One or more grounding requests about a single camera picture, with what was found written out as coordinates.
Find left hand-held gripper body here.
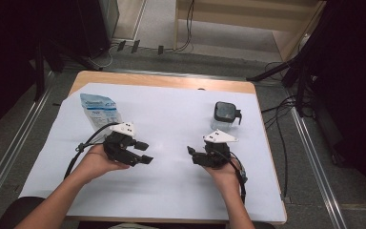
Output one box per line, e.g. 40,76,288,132
102,122,138,167

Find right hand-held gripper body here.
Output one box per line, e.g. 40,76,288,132
202,128,239,169

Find blue and white pouch bag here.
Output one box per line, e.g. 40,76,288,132
79,93,124,134

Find person's right hand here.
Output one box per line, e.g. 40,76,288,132
203,157,241,194

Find person's left hand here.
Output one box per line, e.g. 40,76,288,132
75,144,132,185

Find black stand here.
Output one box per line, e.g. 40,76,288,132
246,44,320,119
31,36,66,103

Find person's leg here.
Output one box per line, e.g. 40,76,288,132
0,196,46,229

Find black cabinet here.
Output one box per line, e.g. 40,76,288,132
75,0,120,59

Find light wooden shelf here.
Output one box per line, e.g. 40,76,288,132
173,0,327,63

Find dark curtain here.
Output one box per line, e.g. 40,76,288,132
298,0,366,215
0,0,81,142

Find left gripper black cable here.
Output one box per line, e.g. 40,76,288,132
63,121,122,181

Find black floor cable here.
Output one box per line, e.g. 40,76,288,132
261,94,297,200

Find grey floor cable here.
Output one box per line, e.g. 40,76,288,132
86,43,114,70

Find metal floor rail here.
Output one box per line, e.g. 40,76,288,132
0,70,55,221
286,90,348,229

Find black hanging cable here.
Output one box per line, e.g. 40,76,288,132
172,0,195,52

